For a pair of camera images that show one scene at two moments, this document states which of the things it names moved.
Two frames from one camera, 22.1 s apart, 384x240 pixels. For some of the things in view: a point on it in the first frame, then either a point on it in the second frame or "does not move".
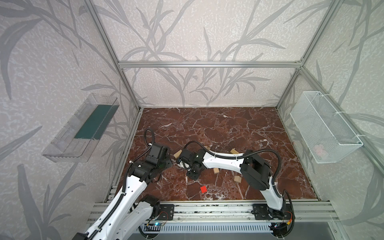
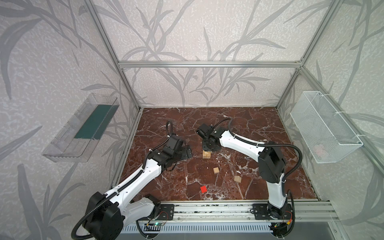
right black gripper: x=186 y=163 -> x=208 y=144
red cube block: x=203 y=189 does not move
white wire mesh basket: x=328 y=139 does not move
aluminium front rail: x=211 y=211 does not move
